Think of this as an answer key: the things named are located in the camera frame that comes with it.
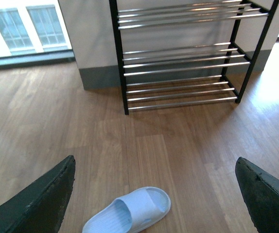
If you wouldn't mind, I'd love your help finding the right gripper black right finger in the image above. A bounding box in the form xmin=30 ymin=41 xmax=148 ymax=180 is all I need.
xmin=235 ymin=157 xmax=279 ymax=233

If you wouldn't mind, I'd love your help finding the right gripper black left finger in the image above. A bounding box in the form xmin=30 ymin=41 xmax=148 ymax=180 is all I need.
xmin=0 ymin=155 xmax=76 ymax=233

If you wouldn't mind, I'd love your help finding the light blue slipper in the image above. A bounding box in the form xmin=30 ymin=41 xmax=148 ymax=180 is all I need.
xmin=82 ymin=186 xmax=171 ymax=233

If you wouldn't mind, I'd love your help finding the black metal shoe rack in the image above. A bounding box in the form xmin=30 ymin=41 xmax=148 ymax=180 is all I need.
xmin=109 ymin=0 xmax=279 ymax=115

